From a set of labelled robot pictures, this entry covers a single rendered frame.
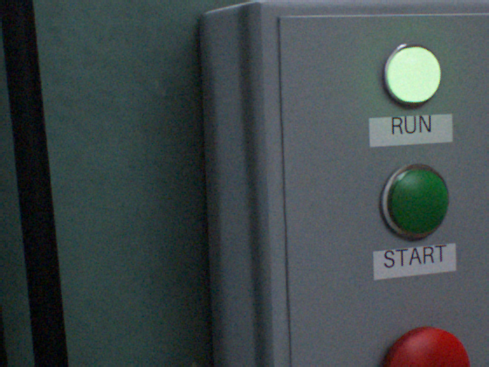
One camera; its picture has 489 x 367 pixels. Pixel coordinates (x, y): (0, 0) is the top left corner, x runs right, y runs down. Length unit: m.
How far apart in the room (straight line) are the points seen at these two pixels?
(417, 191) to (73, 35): 0.13
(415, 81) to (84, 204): 0.12
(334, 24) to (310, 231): 0.06
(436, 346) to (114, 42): 0.15
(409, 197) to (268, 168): 0.05
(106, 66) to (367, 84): 0.09
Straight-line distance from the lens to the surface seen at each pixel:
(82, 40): 0.37
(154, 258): 0.38
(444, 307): 0.36
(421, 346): 0.35
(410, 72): 0.34
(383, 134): 0.34
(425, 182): 0.34
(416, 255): 0.35
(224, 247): 0.37
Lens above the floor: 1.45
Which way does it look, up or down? 4 degrees down
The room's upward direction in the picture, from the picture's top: 2 degrees counter-clockwise
